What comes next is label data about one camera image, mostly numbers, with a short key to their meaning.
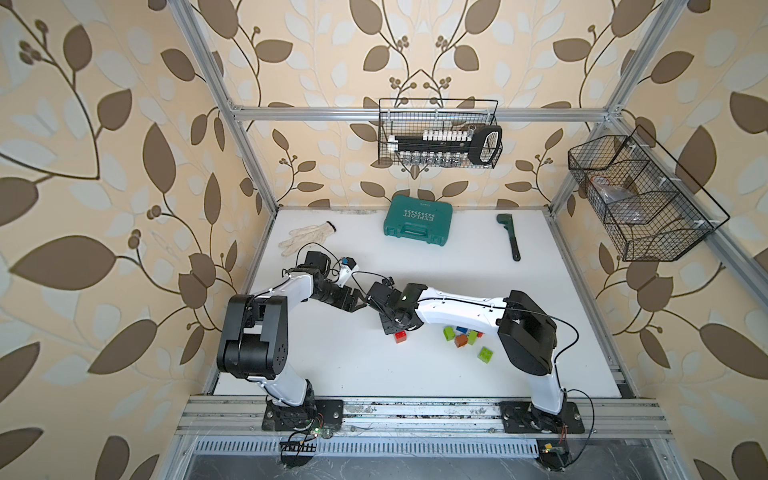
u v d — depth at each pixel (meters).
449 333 0.87
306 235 1.12
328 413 0.76
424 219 1.12
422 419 0.75
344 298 0.81
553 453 0.72
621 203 0.69
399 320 0.62
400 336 0.85
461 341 0.84
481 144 0.84
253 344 0.46
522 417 0.73
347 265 0.85
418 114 0.90
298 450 0.72
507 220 1.16
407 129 0.94
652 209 0.72
